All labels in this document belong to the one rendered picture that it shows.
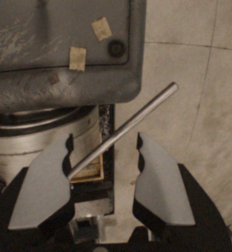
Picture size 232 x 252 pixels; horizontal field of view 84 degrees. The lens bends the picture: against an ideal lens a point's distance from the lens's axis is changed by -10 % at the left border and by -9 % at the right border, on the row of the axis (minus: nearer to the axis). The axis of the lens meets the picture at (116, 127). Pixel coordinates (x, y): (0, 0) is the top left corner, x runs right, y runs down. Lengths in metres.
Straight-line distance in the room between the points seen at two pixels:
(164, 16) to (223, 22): 0.77
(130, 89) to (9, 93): 0.16
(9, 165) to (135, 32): 0.30
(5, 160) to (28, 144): 0.06
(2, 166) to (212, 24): 2.07
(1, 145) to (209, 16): 2.02
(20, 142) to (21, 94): 0.09
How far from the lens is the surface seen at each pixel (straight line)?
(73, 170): 0.22
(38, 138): 0.26
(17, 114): 0.31
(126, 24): 0.20
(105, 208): 0.94
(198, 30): 1.91
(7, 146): 0.28
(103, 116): 0.95
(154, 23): 1.63
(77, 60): 0.19
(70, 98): 0.21
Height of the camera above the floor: 1.45
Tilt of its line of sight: 59 degrees down
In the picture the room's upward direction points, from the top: 155 degrees clockwise
